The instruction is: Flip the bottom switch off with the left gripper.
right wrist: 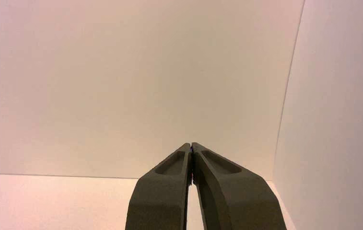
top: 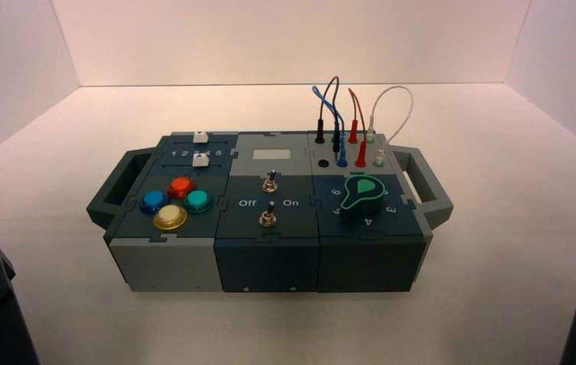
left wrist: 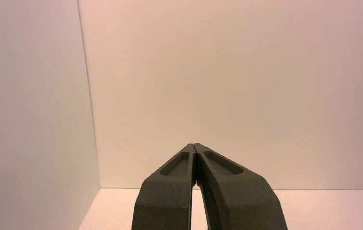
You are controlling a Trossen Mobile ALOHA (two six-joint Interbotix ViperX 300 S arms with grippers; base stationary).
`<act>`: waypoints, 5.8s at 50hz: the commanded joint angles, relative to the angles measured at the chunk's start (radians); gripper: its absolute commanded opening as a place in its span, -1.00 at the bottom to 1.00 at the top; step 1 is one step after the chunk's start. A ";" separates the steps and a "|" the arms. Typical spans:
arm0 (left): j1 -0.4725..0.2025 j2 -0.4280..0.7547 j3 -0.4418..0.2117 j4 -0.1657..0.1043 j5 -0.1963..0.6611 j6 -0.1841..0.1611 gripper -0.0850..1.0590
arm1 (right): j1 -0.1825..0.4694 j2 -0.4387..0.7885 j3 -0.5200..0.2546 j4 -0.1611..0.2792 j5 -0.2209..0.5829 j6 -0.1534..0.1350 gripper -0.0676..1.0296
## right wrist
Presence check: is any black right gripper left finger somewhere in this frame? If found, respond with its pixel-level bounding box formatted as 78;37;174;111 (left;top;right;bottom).
125;143;192;230

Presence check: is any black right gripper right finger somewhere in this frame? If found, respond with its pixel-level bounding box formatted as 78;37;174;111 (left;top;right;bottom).
192;142;287;230

